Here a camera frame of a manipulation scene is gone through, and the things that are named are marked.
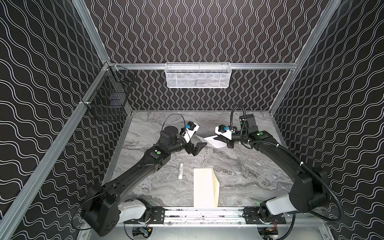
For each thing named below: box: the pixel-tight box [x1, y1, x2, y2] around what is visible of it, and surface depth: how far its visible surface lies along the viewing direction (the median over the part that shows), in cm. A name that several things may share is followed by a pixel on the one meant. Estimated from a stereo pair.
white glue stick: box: [178, 163, 184, 180], surface depth 89 cm
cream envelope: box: [193, 168, 220, 208], surface depth 84 cm
